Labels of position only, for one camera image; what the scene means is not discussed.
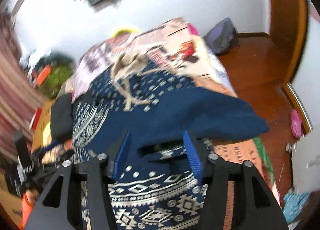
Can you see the pink slipper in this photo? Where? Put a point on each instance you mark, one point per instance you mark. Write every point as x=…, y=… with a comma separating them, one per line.
x=296, y=122

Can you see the striped curtain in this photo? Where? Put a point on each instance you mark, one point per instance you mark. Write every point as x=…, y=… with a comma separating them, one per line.
x=15, y=100

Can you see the pink cloth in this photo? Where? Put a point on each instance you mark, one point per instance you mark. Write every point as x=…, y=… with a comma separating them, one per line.
x=193, y=29

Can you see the green cloth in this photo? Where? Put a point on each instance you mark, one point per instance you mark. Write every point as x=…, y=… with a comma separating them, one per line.
x=263, y=157

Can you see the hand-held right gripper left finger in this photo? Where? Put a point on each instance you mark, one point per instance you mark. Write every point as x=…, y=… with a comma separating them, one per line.
x=122, y=155

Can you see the purple backpack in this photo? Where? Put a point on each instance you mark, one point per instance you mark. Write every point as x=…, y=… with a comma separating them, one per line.
x=222, y=34

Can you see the orange garment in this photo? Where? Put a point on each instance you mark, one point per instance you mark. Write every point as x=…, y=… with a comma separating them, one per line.
x=30, y=207

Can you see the printed bedspread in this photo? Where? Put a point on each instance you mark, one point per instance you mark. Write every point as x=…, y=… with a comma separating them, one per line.
x=180, y=44

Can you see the cardboard box with red label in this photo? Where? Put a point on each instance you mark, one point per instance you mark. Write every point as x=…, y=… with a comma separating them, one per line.
x=41, y=122

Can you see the teal cloth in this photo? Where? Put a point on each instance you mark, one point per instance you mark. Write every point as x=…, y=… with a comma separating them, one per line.
x=296, y=206

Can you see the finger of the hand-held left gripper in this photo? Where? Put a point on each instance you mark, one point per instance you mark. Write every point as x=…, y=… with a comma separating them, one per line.
x=57, y=156

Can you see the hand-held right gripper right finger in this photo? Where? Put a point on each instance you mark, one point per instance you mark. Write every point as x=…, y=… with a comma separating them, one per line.
x=193, y=156

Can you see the yellow round object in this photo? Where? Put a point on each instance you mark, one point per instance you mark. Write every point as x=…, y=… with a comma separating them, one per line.
x=125, y=31

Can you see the navy patterned large garment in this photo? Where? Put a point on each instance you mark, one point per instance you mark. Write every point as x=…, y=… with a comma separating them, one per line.
x=187, y=112

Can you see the black cloth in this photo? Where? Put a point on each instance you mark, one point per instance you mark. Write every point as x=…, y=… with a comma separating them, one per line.
x=61, y=117

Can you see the wooden door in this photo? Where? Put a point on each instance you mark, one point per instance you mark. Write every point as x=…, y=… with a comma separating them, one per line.
x=285, y=19

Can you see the orange box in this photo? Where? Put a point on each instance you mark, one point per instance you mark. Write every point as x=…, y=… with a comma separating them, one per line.
x=43, y=76

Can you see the green bag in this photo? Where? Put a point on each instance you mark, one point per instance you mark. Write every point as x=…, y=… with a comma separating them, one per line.
x=60, y=74

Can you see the beige cloth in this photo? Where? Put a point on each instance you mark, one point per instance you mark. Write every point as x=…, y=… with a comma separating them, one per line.
x=125, y=63

